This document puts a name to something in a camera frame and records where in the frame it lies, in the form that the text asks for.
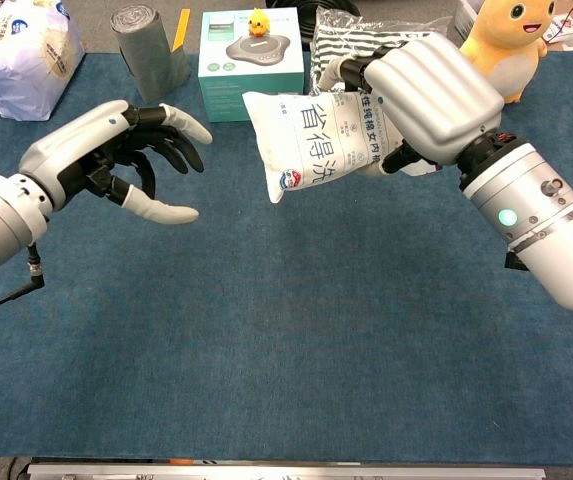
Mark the white blue snack packet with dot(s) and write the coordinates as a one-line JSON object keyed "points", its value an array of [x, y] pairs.
{"points": [[561, 30]]}

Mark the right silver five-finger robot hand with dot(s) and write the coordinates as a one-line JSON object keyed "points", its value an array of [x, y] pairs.
{"points": [[431, 95]]}

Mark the teal white speaker box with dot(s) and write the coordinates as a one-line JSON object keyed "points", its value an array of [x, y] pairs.
{"points": [[231, 85]]}

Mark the small yellow duck toy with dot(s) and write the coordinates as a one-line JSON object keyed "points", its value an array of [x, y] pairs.
{"points": [[259, 24]]}

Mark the yellow plush dinosaur toy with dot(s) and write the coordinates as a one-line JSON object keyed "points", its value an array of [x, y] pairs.
{"points": [[508, 50]]}

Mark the yellow ruler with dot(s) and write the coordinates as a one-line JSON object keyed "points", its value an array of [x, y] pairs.
{"points": [[181, 30]]}

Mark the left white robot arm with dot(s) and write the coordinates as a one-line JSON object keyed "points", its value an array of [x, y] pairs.
{"points": [[1, 215]]}

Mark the blue felt table mat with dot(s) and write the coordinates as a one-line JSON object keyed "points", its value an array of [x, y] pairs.
{"points": [[266, 325]]}

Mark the grey garbage bag roll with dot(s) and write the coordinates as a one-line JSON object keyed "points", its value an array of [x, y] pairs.
{"points": [[151, 60]]}

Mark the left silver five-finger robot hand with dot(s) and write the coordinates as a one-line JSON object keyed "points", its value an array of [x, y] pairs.
{"points": [[71, 145]]}

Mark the aluminium frame rail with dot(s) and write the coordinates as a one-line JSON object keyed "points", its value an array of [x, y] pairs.
{"points": [[286, 471]]}

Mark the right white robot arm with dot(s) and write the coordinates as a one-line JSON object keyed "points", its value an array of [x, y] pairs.
{"points": [[541, 220]]}

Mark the striped shirt in plastic bag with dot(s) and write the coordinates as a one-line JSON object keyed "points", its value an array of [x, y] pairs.
{"points": [[346, 37]]}

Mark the white tissue paper pack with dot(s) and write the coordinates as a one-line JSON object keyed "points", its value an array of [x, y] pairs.
{"points": [[21, 60]]}

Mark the white plastic package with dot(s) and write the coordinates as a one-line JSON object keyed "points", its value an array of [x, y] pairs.
{"points": [[311, 145]]}

